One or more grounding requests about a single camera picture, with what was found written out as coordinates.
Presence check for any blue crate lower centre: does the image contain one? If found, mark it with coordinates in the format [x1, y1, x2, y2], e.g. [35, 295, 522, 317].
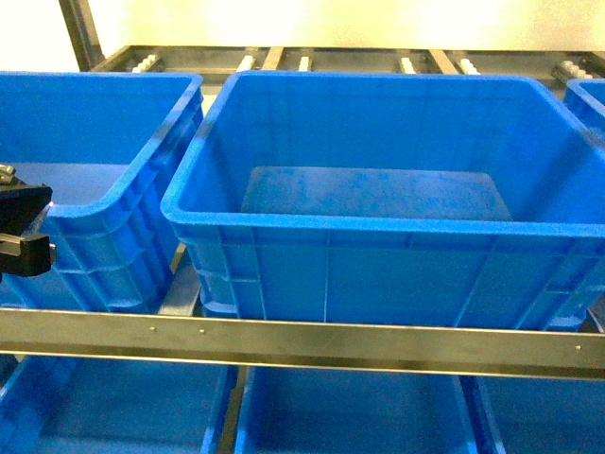
[234, 367, 478, 453]

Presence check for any blue crate left upper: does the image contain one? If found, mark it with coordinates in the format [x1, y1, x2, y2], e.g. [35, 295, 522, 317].
[1, 72, 203, 313]

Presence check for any blue crate lower right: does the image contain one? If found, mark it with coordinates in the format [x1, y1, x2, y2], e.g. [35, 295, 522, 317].
[460, 377, 604, 453]

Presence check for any blue crate right upper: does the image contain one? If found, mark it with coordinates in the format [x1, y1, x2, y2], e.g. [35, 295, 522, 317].
[563, 79, 605, 139]

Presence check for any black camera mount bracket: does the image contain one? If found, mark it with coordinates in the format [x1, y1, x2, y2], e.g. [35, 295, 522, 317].
[1, 164, 56, 277]

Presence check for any metal roller rack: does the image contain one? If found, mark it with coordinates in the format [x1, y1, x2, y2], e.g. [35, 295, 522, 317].
[0, 0, 605, 454]

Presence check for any blue crate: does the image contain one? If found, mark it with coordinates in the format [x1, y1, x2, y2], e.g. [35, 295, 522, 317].
[1, 72, 203, 313]
[1, 356, 237, 453]
[460, 377, 604, 453]
[234, 367, 478, 453]
[161, 71, 604, 330]
[563, 79, 605, 139]

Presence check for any blue crate centre upper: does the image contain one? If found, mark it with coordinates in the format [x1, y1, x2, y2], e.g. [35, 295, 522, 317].
[161, 71, 604, 330]

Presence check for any blue crate lower left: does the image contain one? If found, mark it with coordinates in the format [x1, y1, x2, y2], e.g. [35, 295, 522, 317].
[1, 356, 237, 453]

